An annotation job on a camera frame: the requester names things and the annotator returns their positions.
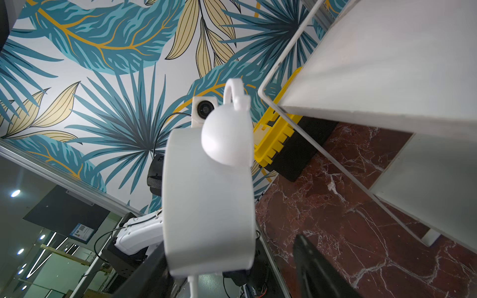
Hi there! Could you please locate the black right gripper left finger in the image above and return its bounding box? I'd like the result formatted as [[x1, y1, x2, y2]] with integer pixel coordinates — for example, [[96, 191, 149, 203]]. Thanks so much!
[[118, 243, 171, 298]]

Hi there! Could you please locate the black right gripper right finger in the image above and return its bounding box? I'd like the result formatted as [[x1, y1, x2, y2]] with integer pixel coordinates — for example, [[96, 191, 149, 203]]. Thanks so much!
[[293, 234, 361, 298]]

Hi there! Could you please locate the white round alarm clock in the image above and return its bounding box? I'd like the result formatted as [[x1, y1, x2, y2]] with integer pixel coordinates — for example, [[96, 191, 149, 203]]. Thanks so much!
[[162, 78, 256, 298]]

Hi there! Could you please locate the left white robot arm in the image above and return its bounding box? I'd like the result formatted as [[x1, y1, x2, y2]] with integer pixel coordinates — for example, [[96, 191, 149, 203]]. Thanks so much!
[[98, 209, 163, 275]]

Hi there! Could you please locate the white two-tier shelf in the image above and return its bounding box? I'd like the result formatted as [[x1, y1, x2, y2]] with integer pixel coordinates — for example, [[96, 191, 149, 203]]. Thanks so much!
[[258, 1, 477, 251]]

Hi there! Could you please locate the yellow and black toolbox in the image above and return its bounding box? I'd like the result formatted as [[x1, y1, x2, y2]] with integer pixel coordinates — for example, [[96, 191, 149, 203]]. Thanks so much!
[[252, 68, 338, 182]]

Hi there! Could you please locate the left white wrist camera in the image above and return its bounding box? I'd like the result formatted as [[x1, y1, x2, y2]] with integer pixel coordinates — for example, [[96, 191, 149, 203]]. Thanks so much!
[[191, 96, 218, 128]]

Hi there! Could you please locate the left metal corner post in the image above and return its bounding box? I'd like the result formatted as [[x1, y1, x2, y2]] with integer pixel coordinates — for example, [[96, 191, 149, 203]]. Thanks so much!
[[1, 140, 142, 216]]

